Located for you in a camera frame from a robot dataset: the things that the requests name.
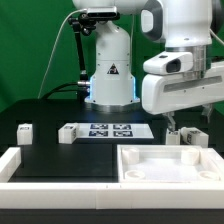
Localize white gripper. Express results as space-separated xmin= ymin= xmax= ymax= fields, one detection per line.
xmin=141 ymin=52 xmax=224 ymax=132

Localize white square tabletop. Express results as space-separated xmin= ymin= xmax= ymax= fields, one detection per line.
xmin=117 ymin=145 xmax=224 ymax=183

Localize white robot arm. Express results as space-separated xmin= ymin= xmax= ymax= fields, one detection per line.
xmin=72 ymin=0 xmax=224 ymax=130

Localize white tag sheet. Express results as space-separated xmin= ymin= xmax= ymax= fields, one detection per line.
xmin=78 ymin=123 xmax=154 ymax=139

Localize white U-shaped fence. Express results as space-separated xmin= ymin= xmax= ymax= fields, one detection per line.
xmin=0 ymin=147 xmax=224 ymax=209

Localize black base cables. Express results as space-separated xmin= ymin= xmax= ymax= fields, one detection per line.
xmin=40 ymin=81 xmax=92 ymax=100

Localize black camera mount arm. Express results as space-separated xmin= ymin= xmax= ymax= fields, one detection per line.
xmin=68 ymin=13 xmax=96 ymax=102

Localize grey camera on mount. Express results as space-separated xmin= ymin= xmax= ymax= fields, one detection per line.
xmin=86 ymin=6 xmax=118 ymax=21

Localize white camera cable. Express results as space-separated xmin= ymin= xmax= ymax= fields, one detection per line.
xmin=37 ymin=8 xmax=88 ymax=100

